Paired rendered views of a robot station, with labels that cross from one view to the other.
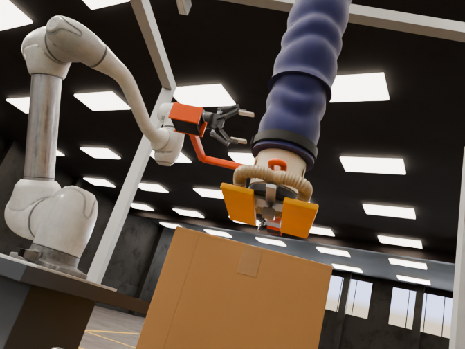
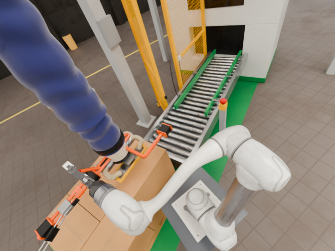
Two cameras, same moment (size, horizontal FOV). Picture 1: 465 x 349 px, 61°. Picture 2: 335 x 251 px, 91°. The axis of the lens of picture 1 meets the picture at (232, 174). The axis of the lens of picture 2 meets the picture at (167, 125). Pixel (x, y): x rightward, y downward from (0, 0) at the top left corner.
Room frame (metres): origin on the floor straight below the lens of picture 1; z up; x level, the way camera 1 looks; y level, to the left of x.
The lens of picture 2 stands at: (1.66, 0.68, 2.17)
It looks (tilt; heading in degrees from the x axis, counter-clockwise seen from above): 47 degrees down; 216
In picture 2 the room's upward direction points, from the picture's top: 19 degrees counter-clockwise
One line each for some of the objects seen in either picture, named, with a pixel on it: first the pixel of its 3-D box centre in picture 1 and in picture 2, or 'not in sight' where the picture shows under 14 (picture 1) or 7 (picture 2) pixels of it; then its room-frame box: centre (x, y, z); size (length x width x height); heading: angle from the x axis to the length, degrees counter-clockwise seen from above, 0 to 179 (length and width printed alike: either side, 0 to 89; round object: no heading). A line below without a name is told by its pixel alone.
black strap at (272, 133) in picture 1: (283, 149); (108, 140); (1.25, -0.15, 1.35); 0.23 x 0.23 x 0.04
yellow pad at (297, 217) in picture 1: (297, 215); not in sight; (1.23, -0.24, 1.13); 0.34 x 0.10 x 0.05; 169
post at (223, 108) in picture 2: not in sight; (222, 133); (0.40, 0.50, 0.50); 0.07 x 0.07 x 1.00; 81
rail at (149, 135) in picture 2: not in sight; (184, 92); (-0.32, -0.23, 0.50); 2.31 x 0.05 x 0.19; 171
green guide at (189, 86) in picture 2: not in sight; (195, 74); (-0.66, -0.11, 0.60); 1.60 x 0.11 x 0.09; 171
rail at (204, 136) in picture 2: not in sight; (224, 99); (-0.21, 0.42, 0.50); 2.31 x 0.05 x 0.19; 171
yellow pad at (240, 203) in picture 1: (241, 202); (129, 160); (1.27, -0.06, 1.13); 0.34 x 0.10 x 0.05; 169
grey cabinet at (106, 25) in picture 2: not in sight; (109, 32); (0.01, -0.87, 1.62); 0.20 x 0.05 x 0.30; 171
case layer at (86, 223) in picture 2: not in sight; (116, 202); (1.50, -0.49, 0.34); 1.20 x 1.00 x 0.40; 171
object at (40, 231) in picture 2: (275, 226); (46, 228); (1.84, -0.27, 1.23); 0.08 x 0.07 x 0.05; 169
